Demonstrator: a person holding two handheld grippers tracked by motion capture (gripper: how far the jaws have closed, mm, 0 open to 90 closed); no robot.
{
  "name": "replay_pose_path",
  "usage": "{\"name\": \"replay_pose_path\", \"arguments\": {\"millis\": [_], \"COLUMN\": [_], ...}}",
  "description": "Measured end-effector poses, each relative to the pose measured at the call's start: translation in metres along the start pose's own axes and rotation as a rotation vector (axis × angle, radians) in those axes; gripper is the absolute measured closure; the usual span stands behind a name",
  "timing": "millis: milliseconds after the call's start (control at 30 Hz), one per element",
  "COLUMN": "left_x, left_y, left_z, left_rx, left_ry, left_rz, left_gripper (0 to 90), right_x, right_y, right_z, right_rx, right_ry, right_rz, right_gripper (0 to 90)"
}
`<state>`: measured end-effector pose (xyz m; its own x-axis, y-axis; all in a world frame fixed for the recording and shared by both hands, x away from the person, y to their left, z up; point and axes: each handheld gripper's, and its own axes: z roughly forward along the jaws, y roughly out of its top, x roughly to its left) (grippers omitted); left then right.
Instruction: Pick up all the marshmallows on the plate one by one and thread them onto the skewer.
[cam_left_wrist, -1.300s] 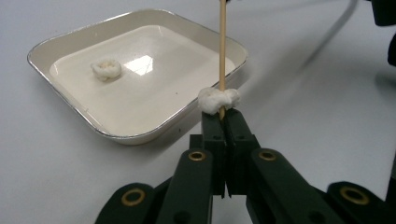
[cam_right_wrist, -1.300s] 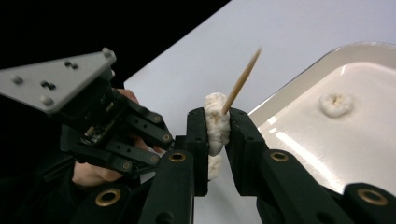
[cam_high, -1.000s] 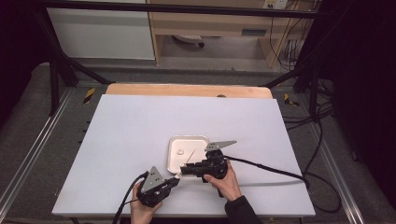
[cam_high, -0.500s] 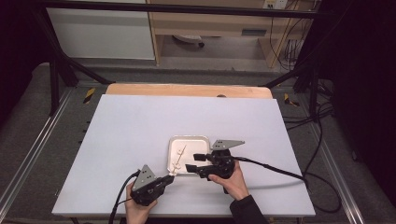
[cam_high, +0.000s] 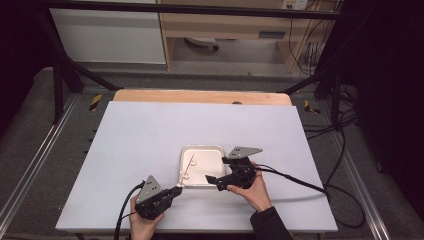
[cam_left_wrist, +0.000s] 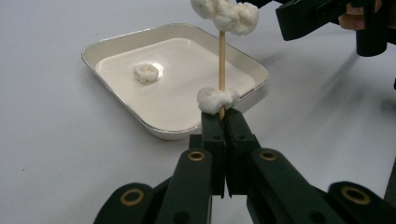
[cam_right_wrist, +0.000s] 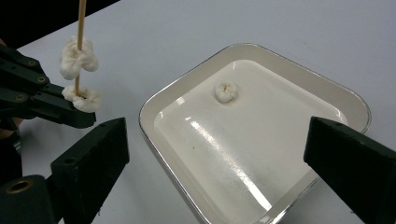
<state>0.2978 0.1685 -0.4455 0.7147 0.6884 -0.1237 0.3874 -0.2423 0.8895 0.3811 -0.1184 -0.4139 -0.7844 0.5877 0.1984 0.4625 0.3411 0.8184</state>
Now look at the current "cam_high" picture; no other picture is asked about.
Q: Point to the black metal frame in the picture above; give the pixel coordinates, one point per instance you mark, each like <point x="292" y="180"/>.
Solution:
<point x="186" y="9"/>

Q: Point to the person's right hand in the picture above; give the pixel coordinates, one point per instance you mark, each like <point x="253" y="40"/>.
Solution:
<point x="258" y="195"/>

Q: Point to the white table cover board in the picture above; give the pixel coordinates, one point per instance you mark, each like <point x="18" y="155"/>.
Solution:
<point x="150" y="133"/>

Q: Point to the square metal tray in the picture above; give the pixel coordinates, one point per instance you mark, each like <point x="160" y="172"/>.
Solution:
<point x="208" y="165"/>

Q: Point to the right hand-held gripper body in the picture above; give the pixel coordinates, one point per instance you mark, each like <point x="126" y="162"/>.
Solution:
<point x="241" y="173"/>

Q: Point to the light wooden desk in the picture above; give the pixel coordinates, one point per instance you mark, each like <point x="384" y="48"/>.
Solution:
<point x="226" y="26"/>

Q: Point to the yellow black floor tape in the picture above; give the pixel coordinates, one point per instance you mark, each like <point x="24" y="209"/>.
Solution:
<point x="96" y="102"/>
<point x="311" y="107"/>

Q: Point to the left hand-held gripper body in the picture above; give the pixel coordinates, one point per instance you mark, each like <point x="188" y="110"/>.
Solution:
<point x="150" y="196"/>

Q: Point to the white cabinet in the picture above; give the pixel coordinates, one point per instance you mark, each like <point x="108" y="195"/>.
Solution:
<point x="110" y="36"/>

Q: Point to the white power strip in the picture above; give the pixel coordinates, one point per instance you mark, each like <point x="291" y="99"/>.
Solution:
<point x="295" y="4"/>

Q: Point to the office chair base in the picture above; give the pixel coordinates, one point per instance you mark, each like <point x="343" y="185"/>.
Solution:
<point x="203" y="41"/>

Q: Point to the wooden table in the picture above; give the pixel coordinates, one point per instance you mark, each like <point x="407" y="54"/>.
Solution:
<point x="186" y="96"/>

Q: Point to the person's left hand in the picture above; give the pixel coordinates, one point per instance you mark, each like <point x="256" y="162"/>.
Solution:
<point x="143" y="228"/>

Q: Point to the aluminium floor rail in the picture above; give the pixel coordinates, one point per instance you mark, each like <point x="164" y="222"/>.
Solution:
<point x="360" y="186"/>
<point x="40" y="150"/>

